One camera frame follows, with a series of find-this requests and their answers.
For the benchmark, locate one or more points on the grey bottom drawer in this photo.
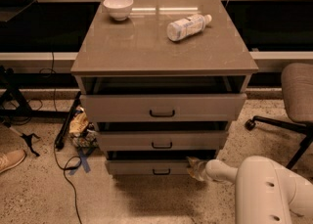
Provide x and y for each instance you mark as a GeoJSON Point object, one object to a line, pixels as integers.
{"type": "Point", "coordinates": [153, 162]}

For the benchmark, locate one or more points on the blue tape cross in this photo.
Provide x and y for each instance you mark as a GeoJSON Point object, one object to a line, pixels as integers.
{"type": "Point", "coordinates": [84, 154]}

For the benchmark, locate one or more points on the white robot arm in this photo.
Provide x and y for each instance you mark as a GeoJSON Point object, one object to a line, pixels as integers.
{"type": "Point", "coordinates": [265, 191]}

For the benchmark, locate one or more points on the white plastic bottle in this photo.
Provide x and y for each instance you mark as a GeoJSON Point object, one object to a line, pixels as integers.
{"type": "Point", "coordinates": [188, 26]}

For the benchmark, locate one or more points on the grey drawer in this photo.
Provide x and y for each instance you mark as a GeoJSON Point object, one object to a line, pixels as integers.
{"type": "Point", "coordinates": [153, 108]}
{"type": "Point", "coordinates": [161, 140]}
{"type": "Point", "coordinates": [153, 162]}

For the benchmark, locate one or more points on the black tripod stand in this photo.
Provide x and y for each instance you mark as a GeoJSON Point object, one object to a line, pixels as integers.
{"type": "Point", "coordinates": [15, 106]}

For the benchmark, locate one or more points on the grey top drawer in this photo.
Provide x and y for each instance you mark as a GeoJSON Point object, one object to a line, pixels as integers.
{"type": "Point", "coordinates": [153, 108]}

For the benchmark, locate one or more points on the black leaning bar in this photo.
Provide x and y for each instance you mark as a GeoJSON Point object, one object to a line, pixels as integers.
{"type": "Point", "coordinates": [59, 141]}

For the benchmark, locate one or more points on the snack packages on floor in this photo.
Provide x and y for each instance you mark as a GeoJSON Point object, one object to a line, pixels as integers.
{"type": "Point", "coordinates": [81, 131]}

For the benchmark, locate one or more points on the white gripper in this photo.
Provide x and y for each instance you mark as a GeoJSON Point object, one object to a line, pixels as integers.
{"type": "Point", "coordinates": [211, 169]}

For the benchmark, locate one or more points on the tan shoe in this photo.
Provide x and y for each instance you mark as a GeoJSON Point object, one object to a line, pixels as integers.
{"type": "Point", "coordinates": [11, 159]}

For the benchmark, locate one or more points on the grey drawer cabinet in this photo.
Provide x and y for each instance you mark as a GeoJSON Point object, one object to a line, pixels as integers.
{"type": "Point", "coordinates": [135, 57]}

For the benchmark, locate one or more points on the grey middle drawer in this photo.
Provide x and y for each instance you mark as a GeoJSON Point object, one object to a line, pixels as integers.
{"type": "Point", "coordinates": [161, 140]}

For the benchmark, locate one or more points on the white ceramic bowl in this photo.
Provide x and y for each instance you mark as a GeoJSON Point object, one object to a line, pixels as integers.
{"type": "Point", "coordinates": [118, 10]}

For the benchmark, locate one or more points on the grey office chair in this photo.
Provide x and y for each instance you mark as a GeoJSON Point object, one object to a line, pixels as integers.
{"type": "Point", "coordinates": [297, 90]}

